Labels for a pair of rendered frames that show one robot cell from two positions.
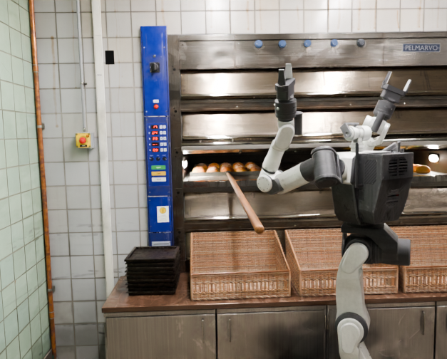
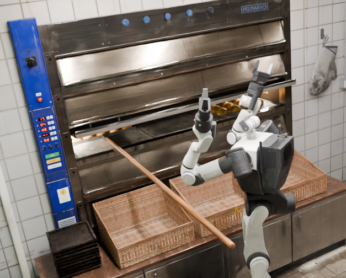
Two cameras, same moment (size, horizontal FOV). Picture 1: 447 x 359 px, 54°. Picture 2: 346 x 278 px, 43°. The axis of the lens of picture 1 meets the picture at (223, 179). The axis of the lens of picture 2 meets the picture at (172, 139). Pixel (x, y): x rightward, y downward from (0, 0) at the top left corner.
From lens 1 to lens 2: 101 cm
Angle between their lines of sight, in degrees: 25
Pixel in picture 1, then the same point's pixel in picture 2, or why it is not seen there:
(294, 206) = (173, 158)
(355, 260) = (260, 218)
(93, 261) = (4, 254)
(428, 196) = not seen: hidden behind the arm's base
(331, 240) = not seen: hidden behind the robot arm
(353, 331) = (262, 265)
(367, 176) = (268, 162)
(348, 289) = (255, 237)
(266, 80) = (136, 55)
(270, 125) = (145, 95)
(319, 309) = (217, 244)
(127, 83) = (4, 81)
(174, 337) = not seen: outside the picture
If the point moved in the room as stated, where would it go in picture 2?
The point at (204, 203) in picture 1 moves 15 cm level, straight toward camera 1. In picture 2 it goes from (98, 175) to (105, 182)
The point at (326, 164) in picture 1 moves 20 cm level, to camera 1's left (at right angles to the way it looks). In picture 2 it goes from (243, 163) to (208, 174)
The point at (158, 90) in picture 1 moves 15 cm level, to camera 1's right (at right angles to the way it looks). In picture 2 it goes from (39, 83) to (63, 78)
